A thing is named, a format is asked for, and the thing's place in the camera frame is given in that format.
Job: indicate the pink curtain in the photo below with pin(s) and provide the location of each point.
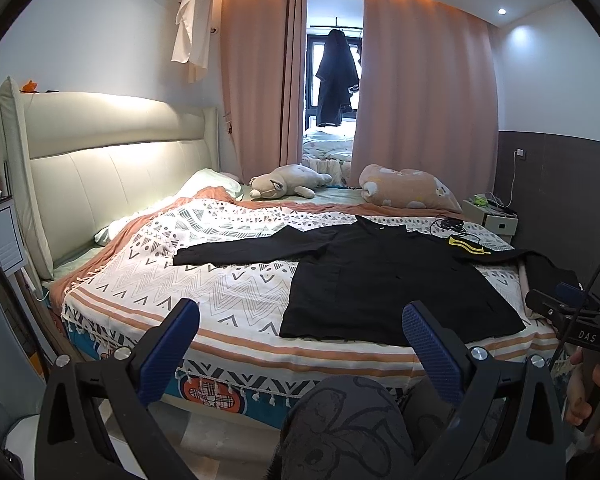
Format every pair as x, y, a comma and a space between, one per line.
427, 94
262, 65

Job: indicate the cream padded headboard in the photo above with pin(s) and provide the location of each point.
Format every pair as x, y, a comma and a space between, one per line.
76, 161

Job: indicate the left pink curtain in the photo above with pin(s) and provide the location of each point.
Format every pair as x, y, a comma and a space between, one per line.
262, 65

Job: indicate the large black shirt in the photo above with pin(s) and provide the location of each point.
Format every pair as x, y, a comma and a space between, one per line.
353, 280

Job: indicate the hanging white shirt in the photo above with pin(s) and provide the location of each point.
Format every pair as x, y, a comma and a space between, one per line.
192, 40

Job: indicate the white pillow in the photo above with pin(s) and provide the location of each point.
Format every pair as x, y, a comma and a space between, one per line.
204, 178

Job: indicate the white bedside table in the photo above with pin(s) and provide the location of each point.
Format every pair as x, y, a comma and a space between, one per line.
493, 217

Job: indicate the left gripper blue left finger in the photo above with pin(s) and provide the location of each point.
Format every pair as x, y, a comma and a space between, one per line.
160, 351

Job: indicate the beige plush seal toy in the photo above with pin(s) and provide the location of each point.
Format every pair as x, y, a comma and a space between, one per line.
289, 180

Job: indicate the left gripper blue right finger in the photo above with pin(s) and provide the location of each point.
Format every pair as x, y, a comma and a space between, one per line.
440, 352

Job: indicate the peach cartoon pillow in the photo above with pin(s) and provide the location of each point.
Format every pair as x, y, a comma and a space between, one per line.
406, 188

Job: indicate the hanging black coat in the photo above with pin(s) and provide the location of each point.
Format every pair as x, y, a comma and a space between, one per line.
338, 78

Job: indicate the right pink curtain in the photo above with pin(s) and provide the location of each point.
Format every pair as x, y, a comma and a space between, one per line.
427, 94

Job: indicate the grey patterned trouser knee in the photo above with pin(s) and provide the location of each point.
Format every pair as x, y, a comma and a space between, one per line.
350, 427

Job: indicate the white left nightstand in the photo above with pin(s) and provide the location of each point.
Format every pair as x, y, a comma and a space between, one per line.
12, 254

